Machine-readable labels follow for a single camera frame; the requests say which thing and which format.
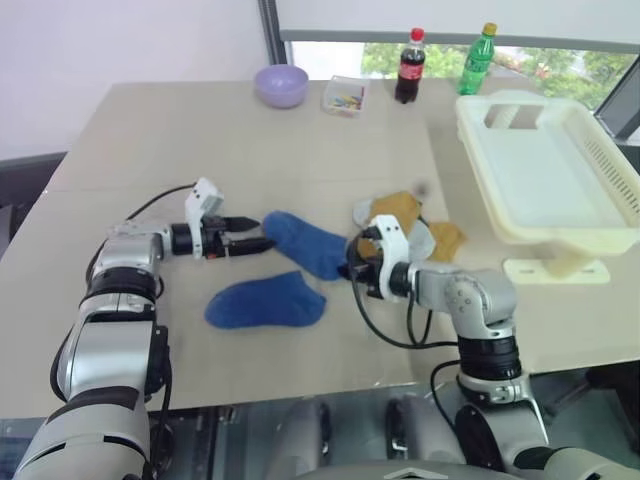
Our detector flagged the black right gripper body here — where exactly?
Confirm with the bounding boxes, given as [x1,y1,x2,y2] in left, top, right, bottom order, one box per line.
[347,238,390,299]

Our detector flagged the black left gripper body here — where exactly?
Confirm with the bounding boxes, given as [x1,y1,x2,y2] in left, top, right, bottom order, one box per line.
[201,214,236,260]

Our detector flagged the blue sock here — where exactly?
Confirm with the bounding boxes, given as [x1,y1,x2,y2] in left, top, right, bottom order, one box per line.
[204,270,329,330]
[262,210,351,283]

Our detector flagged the mustard and grey sock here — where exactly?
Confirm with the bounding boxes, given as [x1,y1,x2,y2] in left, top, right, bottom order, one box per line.
[352,190,427,237]
[407,219,469,263]

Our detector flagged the cream plastic basket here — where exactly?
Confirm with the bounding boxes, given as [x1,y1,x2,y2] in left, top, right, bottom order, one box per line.
[454,92,640,247]
[455,117,632,287]

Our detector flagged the colourful small clips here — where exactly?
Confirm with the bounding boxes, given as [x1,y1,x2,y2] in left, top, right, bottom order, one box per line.
[327,88,365,114]

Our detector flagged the clear plastic box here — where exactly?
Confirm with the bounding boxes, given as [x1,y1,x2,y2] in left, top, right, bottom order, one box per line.
[320,74,372,120]

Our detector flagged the purple bowl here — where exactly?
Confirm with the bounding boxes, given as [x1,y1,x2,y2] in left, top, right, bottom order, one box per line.
[254,64,310,110]

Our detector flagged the cola bottle with red cap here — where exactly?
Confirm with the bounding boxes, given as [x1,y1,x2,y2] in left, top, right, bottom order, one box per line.
[394,27,427,105]

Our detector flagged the green bottle with yellow cap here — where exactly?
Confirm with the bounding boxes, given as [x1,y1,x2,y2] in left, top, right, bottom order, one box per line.
[456,22,499,97]

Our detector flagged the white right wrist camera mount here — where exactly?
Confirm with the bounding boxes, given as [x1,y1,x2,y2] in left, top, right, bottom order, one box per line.
[367,214,412,302]

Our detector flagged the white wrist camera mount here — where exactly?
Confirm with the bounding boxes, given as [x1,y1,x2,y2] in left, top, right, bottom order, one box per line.
[183,177,225,260]
[367,214,412,302]

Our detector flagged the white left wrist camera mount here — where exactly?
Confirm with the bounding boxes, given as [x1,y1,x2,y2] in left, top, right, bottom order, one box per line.
[183,177,225,260]

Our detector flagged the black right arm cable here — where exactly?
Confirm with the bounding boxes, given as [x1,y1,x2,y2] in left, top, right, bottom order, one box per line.
[349,272,464,350]

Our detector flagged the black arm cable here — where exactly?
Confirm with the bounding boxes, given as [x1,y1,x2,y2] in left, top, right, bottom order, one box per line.
[124,185,197,222]
[349,272,464,350]

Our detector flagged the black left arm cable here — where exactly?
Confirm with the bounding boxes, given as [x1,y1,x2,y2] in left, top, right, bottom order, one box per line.
[124,185,197,222]

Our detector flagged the grey window frame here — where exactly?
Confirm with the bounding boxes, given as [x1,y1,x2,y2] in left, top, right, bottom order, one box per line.
[256,0,640,147]

